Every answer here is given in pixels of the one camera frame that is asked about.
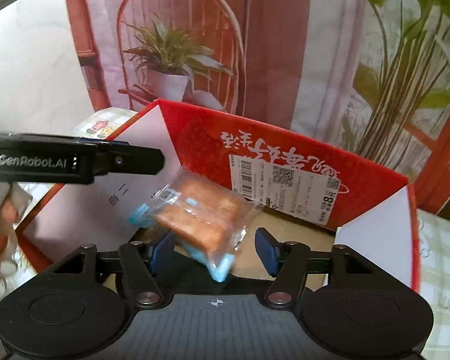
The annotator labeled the red strawberry cardboard box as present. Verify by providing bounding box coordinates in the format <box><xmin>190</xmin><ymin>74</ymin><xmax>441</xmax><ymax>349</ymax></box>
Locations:
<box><xmin>17</xmin><ymin>100</ymin><xmax>420</xmax><ymax>289</ymax></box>

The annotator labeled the packaged bread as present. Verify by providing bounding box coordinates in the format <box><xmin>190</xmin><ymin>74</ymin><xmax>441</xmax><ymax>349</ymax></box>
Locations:
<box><xmin>129</xmin><ymin>168</ymin><xmax>262</xmax><ymax>283</ymax></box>

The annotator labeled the person's hand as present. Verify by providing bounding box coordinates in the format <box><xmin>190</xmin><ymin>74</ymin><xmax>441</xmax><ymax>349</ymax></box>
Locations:
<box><xmin>0</xmin><ymin>182</ymin><xmax>32</xmax><ymax>267</ymax></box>

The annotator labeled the checkered bunny tablecloth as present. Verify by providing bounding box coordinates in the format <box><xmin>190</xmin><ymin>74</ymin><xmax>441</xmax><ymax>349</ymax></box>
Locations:
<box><xmin>73</xmin><ymin>103</ymin><xmax>450</xmax><ymax>359</ymax></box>

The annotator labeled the printed living room backdrop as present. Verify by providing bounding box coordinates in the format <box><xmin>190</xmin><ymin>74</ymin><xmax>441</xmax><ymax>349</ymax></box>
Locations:
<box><xmin>65</xmin><ymin>0</ymin><xmax>450</xmax><ymax>219</ymax></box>

